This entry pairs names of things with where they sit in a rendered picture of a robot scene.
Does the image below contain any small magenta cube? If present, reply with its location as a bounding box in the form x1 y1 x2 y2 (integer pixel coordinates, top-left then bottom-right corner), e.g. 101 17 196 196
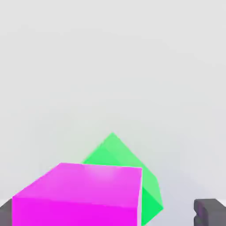
11 162 143 226

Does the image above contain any small green cube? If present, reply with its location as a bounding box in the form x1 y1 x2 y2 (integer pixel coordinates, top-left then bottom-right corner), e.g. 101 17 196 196
81 132 164 226

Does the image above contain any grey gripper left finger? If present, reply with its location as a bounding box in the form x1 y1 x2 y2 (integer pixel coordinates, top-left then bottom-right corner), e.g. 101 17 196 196
0 198 13 226

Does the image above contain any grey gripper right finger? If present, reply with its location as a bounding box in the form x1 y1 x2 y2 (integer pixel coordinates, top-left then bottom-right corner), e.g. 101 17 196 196
193 198 226 226

